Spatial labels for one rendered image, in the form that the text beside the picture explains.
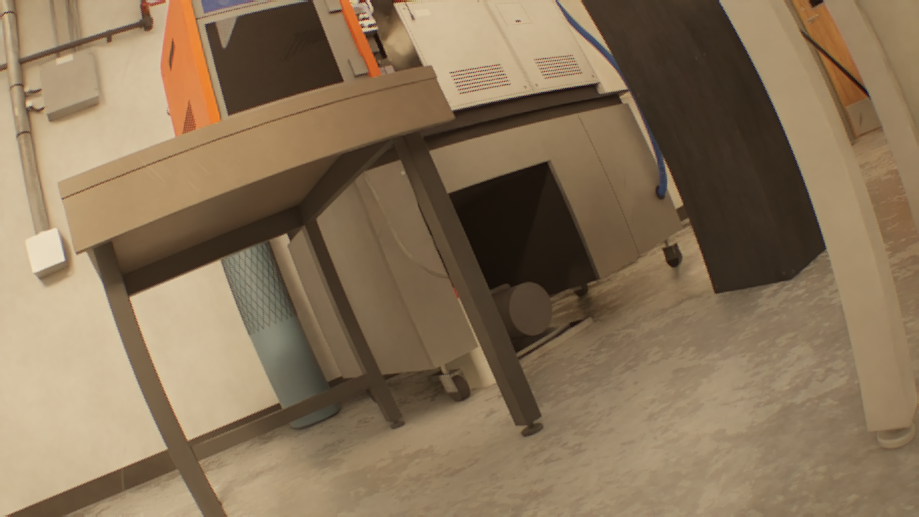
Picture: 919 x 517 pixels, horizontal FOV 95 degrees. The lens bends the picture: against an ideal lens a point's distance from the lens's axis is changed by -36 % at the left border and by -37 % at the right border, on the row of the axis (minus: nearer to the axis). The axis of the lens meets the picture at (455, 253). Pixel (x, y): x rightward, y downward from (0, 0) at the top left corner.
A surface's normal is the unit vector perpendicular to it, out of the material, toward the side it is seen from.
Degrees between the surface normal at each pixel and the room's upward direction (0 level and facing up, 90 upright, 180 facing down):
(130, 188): 90
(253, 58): 90
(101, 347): 90
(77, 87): 90
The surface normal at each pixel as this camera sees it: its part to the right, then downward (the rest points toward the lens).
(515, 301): 0.48, -0.22
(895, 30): -0.78, 0.33
